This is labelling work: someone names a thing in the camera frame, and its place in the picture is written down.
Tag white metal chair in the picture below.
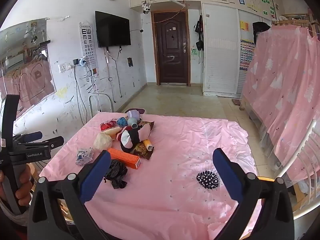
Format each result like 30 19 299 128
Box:
89 93 114 119
274 120 320 205

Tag wooden bed frame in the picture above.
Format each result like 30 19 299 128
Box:
271 12 320 29

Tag white plug-in charger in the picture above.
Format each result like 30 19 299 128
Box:
73 57 88 68

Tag white louvered wardrobe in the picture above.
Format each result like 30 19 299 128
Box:
201 3 272 98

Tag white and black sock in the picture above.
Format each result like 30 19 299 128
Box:
116 125 152 154

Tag white wall socket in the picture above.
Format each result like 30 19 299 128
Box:
59 62 73 73

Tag black hanging bags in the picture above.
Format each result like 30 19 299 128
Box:
194 15 204 52

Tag brown door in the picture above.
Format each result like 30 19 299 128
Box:
151 10 191 85

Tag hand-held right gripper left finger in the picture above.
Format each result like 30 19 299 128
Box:
27 150 112 240

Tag black wall television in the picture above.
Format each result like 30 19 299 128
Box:
95 10 131 48

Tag pink printed curtain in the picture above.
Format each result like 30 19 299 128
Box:
241 25 320 188

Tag black plastic bag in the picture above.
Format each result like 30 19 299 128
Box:
104 159 128 189

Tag pink tablecloth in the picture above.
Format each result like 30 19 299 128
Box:
37 112 259 240

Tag eye chart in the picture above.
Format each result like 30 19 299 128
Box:
79 21 99 78

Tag orange cardboard box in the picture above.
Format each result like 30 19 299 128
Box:
107 148 142 170

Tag red comb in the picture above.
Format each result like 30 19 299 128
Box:
100 120 120 132

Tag person's left hand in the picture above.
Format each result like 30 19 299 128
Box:
0 165 33 214

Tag black hanging jacket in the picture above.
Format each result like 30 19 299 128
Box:
252 21 272 47

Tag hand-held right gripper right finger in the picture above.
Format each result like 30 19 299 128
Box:
212 148 295 240

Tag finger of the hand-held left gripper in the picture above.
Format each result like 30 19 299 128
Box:
17 136 65 153
14 131 43 143

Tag grey cup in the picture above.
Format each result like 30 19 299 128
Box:
127 117 139 130

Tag blue printed packet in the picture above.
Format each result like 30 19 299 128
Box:
76 147 95 167

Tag cream crumpled plastic bag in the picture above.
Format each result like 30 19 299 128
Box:
93 132 113 151

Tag purple cushion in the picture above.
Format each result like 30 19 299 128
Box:
124 108 146 115

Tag wall mirror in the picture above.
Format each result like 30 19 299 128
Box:
0 18 56 105

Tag colourful wall chart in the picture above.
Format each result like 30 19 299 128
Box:
239 39 255 70

